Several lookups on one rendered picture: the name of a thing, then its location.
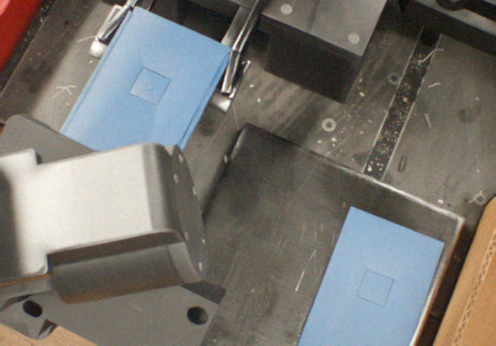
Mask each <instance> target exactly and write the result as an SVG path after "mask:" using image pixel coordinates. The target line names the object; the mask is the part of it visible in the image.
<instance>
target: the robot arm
mask: <svg viewBox="0 0 496 346"><path fill-rule="evenodd" d="M206 272H207V253H206V241H205V233H204V227H203V222H202V218H201V213H200V206H199V201H198V195H197V190H196V188H195V186H194V183H193V180H192V177H191V172H190V168H189V166H188V163H187V161H186V158H185V157H184V155H183V151H182V150H181V148H180V147H179V146H178V145H177V144H174V145H169V146H166V147H165V146H164V145H162V144H161V143H159V142H138V143H134V144H130V145H127V146H122V147H119V148H115V149H111V150H93V149H91V148H89V147H88V146H86V145H83V144H81V143H78V142H76V141H75V140H73V139H71V138H69V137H68V136H64V135H62V134H61V133H59V132H58V131H55V130H53V129H50V126H49V125H47V124H46V123H44V122H41V121H40V120H38V119H35V118H33V117H31V116H28V115H25V114H24V115H13V116H12V117H10V118H8V120H7V123H6V124H5V126H4V129H3V131H2V134H1V136H0V323H2V324H4V325H5V326H7V327H10V328H12V329H14V330H16V331H17V332H19V333H21V334H24V335H26V336H27V337H29V338H33V339H35V340H38V341H40V340H43V339H44V338H47V337H48V336H49V334H51V333H53V332H54V329H55V328H56V327H58V326H60V327H63V328H64V329H67V330H69V331H71V332H72V333H74V334H77V335H78V336H80V337H83V338H84V339H86V340H88V341H90V342H92V343H94V344H96V345H98V346H203V345H204V343H205V341H206V338H207V336H208V335H209V333H210V332H211V329H212V327H213V323H214V321H215V320H216V319H217V317H218V315H219V313H220V310H221V307H220V304H221V301H222V300H223V298H224V296H225V295H226V293H227V290H226V289H225V288H224V287H223V286H217V285H214V284H212V283H209V282H206V281H204V279H205V277H206Z"/></svg>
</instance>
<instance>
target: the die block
mask: <svg viewBox="0 0 496 346"><path fill-rule="evenodd" d="M127 1H128V0H102V2H103V3H105V4H108V5H111V6H114V5H119V6H121V7H124V6H125V4H126V3H127ZM389 1H390V0H387V2H386V4H385V6H384V10H385V8H386V6H387V5H388V3H389ZM193 4H199V5H201V6H204V7H205V8H206V9H209V10H211V11H215V12H218V13H219V14H221V15H223V16H226V17H229V18H232V19H234V18H235V16H236V13H237V10H234V9H232V8H230V7H228V6H227V5H225V4H220V3H217V2H215V1H214V0H158V1H157V2H156V3H155V4H154V6H153V8H152V11H151V13H152V14H157V15H159V16H160V17H161V18H164V19H168V20H171V21H173V22H174V23H175V24H177V25H180V26H182V24H183V22H184V21H185V19H187V17H188V15H189V11H190V9H191V7H192V5H193ZM384 10H383V11H382V14H381V16H380V18H379V19H378V23H377V24H376V27H375V30H374V31H373V34H372V36H371V38H370V40H369V42H368V46H369V45H370V44H371V42H372V40H373V37H374V34H375V32H376V30H377V28H378V26H379V22H380V20H381V18H382V17H383V15H384ZM258 30H260V31H262V32H265V33H267V34H268V35H269V34H270V36H269V39H268V45H267V56H266V60H265V65H264V70H265V71H266V72H268V73H271V74H273V75H276V76H279V77H281V78H283V79H285V80H287V81H290V82H292V83H296V84H298V85H299V86H301V87H303V88H306V89H309V90H310V91H312V92H316V93H318V94H320V95H322V96H326V97H327V98H328V99H331V100H333V101H337V102H339V103H341V104H343V103H344V102H345V100H346V98H347V96H348V94H349V90H350V88H351V86H352V85H353V82H354V80H355V77H356V74H357V72H358V71H359V70H360V66H361V63H362V60H363V58H364V57H365V56H366V53H367V51H368V47H367V48H366V49H365V52H364V54H363V56H362V57H361V61H360V62H357V61H355V60H353V59H351V58H348V57H347V56H342V55H340V54H338V53H336V52H335V51H332V50H330V49H327V48H325V47H322V46H320V45H318V44H315V43H314V42H310V41H308V40H307V39H303V38H301V37H299V36H297V35H294V34H292V33H291V32H288V31H284V30H282V29H281V28H279V27H276V26H273V25H271V24H269V23H266V22H264V21H261V20H260V23H259V29H258Z"/></svg>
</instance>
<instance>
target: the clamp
mask: <svg viewBox="0 0 496 346"><path fill-rule="evenodd" d="M398 2H399V8H400V11H401V14H402V17H404V18H406V19H409V20H411V21H414V22H417V23H418V24H421V25H423V26H425V27H426V29H425V30H424V33H423V35H422V38H421V41H422V43H423V44H424V45H425V46H426V47H431V46H433V45H434V44H435V43H436V41H437V40H438V37H439V35H440V33H441V34H443V35H446V36H448V37H450V38H452V39H454V40H457V41H459V42H462V43H465V44H467V45H468V46H470V47H472V48H473V49H478V50H481V51H482V52H484V53H486V54H488V55H490V56H492V57H495V58H496V0H398Z"/></svg>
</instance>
